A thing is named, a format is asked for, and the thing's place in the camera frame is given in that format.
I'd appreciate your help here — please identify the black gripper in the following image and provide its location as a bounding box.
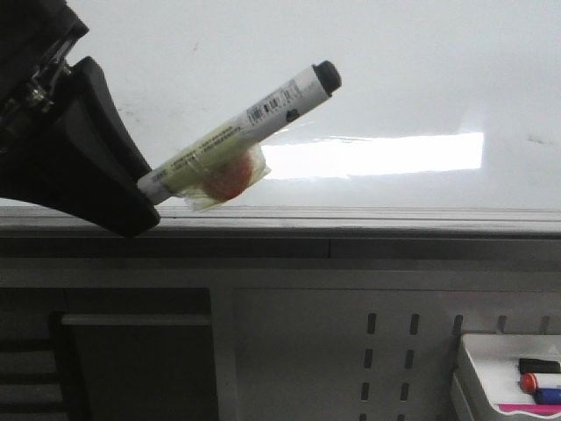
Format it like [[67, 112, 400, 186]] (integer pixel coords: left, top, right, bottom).
[[1, 1, 160, 238]]

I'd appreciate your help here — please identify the white black whiteboard marker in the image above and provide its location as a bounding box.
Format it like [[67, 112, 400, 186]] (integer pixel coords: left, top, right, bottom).
[[137, 61, 342, 211]]

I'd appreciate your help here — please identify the grey metal pegboard cabinet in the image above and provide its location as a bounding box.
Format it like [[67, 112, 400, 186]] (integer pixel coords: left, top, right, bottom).
[[1, 236, 560, 420]]

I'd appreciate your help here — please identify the white plastic marker tray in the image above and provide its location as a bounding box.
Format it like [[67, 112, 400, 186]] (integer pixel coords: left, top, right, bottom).
[[451, 333, 560, 420]]

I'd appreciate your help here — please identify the black capped marker in tray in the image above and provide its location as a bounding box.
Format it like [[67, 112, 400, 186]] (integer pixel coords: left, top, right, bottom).
[[518, 358, 561, 375]]

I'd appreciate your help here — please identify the red capped marker in tray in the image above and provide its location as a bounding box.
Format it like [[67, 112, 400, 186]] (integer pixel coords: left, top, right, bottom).
[[520, 373, 561, 394]]

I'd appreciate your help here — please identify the blue capped marker in tray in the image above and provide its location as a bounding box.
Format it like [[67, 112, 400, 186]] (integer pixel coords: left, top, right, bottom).
[[534, 388, 561, 405]]

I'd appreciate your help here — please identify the pink eraser in tray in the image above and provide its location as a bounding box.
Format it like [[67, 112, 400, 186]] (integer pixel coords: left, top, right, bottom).
[[498, 403, 561, 416]]

